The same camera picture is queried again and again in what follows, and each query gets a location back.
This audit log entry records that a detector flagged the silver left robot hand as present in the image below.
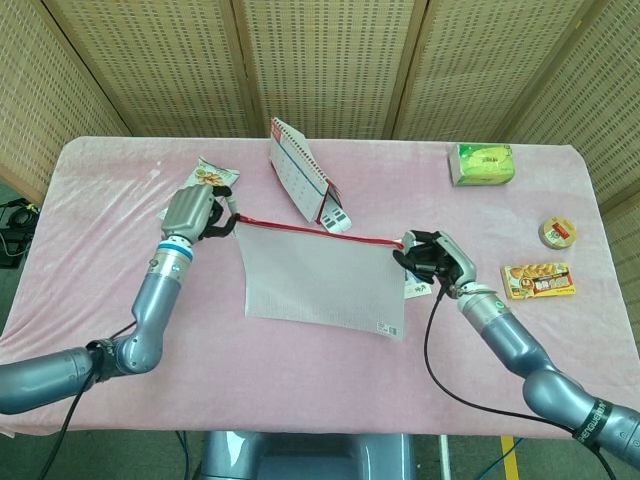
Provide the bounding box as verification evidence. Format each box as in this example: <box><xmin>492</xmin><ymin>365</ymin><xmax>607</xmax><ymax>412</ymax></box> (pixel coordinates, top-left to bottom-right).
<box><xmin>160</xmin><ymin>183</ymin><xmax>239</xmax><ymax>242</ymax></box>

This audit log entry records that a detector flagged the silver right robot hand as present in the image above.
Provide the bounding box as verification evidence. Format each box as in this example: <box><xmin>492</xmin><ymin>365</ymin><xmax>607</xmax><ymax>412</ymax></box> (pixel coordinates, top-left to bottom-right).
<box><xmin>392</xmin><ymin>229</ymin><xmax>479</xmax><ymax>297</ymax></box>

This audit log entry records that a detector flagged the clear zip bag red seal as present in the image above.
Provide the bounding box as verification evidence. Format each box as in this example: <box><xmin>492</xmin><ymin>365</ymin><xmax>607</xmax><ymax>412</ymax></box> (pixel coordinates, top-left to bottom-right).
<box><xmin>233</xmin><ymin>213</ymin><xmax>407</xmax><ymax>342</ymax></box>

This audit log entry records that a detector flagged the white snack packet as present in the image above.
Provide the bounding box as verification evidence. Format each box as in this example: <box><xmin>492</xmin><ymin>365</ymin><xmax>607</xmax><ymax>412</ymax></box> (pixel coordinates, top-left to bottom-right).
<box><xmin>158</xmin><ymin>156</ymin><xmax>241</xmax><ymax>222</ymax></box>

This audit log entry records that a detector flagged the palace roof picture postcard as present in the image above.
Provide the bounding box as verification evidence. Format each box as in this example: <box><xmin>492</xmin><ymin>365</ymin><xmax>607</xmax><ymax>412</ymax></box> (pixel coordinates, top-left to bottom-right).
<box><xmin>402</xmin><ymin>272</ymin><xmax>432</xmax><ymax>301</ymax></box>

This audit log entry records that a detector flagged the yellow red snack box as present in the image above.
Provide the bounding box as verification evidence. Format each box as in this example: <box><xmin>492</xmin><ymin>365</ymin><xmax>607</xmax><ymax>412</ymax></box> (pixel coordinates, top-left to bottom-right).
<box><xmin>500</xmin><ymin>262</ymin><xmax>579</xmax><ymax>301</ymax></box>

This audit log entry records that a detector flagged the green tissue pack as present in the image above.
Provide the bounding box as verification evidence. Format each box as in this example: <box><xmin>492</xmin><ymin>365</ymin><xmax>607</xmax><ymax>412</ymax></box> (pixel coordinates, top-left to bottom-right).
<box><xmin>448</xmin><ymin>142</ymin><xmax>518</xmax><ymax>188</ymax></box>

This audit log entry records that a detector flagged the round tan tin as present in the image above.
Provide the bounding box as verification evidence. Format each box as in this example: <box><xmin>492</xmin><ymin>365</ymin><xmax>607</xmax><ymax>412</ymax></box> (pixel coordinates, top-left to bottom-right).
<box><xmin>538</xmin><ymin>215</ymin><xmax>577</xmax><ymax>250</ymax></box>

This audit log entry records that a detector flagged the red spiral desk calendar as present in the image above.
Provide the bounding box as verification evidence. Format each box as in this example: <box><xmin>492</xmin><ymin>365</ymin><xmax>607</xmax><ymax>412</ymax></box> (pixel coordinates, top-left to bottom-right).
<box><xmin>268</xmin><ymin>117</ymin><xmax>344</xmax><ymax>224</ymax></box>

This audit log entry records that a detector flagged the black floor device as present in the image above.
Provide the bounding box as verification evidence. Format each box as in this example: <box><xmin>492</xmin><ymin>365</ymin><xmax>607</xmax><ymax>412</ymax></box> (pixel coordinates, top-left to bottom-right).
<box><xmin>0</xmin><ymin>198</ymin><xmax>41</xmax><ymax>266</ymax></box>

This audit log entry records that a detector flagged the pink plush tablecloth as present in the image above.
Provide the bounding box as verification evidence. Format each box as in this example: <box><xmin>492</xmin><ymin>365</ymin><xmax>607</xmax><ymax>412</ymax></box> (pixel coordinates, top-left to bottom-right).
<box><xmin>0</xmin><ymin>135</ymin><xmax>619</xmax><ymax>441</ymax></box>

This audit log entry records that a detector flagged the woven wooden folding screen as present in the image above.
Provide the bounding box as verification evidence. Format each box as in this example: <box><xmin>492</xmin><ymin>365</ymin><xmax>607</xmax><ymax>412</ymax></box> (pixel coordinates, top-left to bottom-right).
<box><xmin>0</xmin><ymin>0</ymin><xmax>640</xmax><ymax>371</ymax></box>

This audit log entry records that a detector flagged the grey robot torso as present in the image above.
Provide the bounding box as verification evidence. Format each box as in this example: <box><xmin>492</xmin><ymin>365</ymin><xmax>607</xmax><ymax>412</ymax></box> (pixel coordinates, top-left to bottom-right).
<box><xmin>197</xmin><ymin>430</ymin><xmax>416</xmax><ymax>480</ymax></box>

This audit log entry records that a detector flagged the black right hand cable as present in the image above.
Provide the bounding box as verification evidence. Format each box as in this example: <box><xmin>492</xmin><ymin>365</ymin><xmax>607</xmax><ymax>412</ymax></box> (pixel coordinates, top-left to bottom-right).
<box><xmin>423</xmin><ymin>287</ymin><xmax>616</xmax><ymax>480</ymax></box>

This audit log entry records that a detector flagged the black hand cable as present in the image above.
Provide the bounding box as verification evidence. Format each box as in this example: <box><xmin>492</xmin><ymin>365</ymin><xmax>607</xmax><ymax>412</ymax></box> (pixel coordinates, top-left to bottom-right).
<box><xmin>37</xmin><ymin>322</ymin><xmax>139</xmax><ymax>480</ymax></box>
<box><xmin>423</xmin><ymin>287</ymin><xmax>616</xmax><ymax>480</ymax></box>

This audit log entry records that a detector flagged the black left hand cable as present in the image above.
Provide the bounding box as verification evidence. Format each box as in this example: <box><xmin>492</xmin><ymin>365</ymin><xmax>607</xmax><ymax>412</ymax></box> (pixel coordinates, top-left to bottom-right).
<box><xmin>37</xmin><ymin>322</ymin><xmax>139</xmax><ymax>480</ymax></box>

